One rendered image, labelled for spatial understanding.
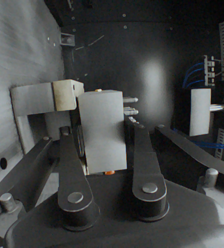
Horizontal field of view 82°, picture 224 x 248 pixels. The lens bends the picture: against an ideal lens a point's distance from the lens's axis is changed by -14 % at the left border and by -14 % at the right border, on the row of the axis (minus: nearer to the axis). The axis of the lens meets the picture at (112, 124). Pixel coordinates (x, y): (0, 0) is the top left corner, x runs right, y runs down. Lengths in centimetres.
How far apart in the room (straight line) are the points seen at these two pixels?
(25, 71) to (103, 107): 12
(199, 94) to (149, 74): 26
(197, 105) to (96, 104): 19
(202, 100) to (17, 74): 28
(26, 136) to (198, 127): 27
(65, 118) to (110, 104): 10
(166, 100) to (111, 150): 39
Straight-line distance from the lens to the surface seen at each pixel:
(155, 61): 52
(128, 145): 16
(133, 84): 49
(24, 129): 18
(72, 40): 50
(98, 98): 16
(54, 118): 24
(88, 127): 17
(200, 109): 29
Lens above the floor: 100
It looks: 5 degrees up
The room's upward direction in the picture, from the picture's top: 84 degrees clockwise
